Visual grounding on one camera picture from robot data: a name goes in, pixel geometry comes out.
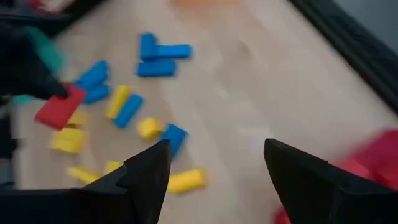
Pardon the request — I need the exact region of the red plastic bin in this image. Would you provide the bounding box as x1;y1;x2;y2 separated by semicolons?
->
272;129;398;224

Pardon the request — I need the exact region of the yellow wooden block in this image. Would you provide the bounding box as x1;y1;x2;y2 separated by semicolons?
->
67;108;88;127
57;128;86;150
50;132;80;154
104;161;124;175
105;85;131;119
67;166;100;184

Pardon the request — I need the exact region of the orange translucent bin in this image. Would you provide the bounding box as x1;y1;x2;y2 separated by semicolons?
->
170;0;240;9

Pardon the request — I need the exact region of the red wooden block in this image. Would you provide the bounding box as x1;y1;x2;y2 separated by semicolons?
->
34;83;87;131

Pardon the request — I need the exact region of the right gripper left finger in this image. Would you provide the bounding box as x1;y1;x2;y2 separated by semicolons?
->
0;139;172;224

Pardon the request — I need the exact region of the thick blue wooden block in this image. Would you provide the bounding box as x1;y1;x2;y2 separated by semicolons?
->
160;123;188;159

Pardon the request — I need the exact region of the yellow wooden cube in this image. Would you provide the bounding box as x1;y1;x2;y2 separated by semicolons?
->
136;117;163;140

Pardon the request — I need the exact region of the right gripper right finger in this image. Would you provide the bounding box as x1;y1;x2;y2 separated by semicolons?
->
263;139;398;224

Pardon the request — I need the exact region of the teal translucent bin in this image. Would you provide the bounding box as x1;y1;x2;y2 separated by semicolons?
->
11;26;66;105

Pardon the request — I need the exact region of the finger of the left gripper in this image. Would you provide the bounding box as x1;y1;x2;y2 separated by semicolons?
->
37;74;69;100

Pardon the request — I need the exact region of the yellow wooden cylinder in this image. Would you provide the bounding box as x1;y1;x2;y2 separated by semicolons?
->
167;169;207;194

